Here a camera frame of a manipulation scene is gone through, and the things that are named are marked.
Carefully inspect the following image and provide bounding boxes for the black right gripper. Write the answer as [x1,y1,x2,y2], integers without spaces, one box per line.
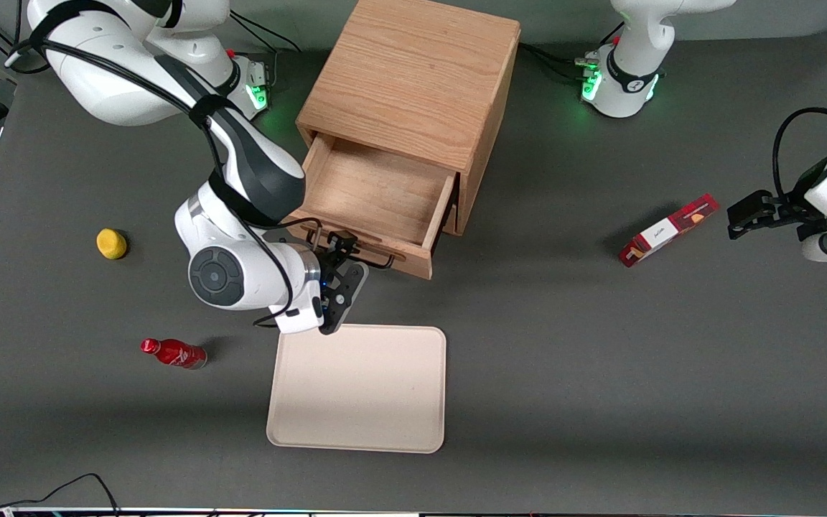
[319,230,358,295]

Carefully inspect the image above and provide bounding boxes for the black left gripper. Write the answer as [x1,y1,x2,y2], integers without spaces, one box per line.
[727,188,827,242]

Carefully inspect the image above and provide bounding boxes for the black metal drawer handle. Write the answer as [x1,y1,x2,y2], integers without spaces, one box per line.
[309,223,394,270]

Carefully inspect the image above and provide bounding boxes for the light wooden drawer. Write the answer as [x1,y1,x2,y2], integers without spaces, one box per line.
[286,133,457,281]

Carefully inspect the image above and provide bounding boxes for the red tartan cookie box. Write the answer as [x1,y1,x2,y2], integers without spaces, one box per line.
[618,193,721,269]

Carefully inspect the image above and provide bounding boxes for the beige rectangular tray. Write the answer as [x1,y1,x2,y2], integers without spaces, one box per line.
[266,322,448,455]

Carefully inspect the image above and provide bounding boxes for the light wooden cabinet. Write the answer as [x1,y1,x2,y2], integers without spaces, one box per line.
[294,0,521,238]

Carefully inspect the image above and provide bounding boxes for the red bottle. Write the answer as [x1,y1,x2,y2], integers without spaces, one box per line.
[140,337,208,371]

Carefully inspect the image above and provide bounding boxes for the yellow lemon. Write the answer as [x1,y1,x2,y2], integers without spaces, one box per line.
[95,228,129,261]

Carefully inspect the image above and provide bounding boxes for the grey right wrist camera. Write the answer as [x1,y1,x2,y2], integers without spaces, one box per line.
[322,261,370,336]

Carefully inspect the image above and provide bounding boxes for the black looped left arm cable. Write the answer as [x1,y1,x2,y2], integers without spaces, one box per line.
[772,108,827,205]

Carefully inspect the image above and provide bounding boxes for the black right arm base cable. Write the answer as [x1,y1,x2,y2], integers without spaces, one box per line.
[229,9,302,52]

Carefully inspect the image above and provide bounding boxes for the black arm base cable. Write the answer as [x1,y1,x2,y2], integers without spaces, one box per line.
[229,9,302,52]
[518,42,594,83]

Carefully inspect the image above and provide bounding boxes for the black left arm base cable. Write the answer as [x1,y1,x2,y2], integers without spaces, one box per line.
[518,42,594,83]

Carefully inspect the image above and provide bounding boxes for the thin black table-edge cable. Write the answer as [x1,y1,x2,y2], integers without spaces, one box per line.
[0,472,123,517]

